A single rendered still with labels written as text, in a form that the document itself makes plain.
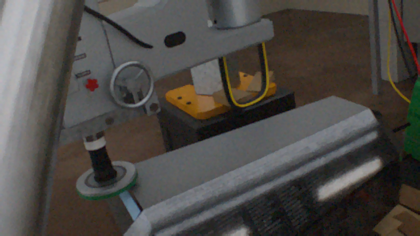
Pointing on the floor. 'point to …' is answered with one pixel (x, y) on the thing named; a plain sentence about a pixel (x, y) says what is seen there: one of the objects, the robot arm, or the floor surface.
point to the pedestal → (262, 107)
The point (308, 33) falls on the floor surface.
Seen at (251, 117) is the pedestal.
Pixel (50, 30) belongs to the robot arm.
